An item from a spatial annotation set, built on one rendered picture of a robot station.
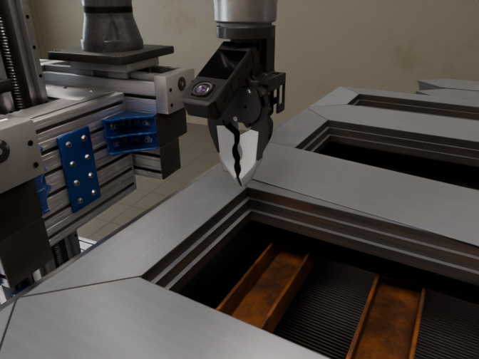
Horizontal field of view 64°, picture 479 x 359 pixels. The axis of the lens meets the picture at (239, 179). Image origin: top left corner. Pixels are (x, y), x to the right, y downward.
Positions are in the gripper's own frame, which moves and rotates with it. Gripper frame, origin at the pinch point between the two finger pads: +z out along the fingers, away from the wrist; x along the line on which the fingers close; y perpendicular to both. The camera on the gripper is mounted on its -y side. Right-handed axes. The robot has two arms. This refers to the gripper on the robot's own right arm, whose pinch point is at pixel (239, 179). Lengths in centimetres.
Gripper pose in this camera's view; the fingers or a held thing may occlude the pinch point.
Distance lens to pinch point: 54.0
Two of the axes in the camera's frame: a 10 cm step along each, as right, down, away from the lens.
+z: 0.1, 9.0, 4.4
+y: 4.7, -3.9, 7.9
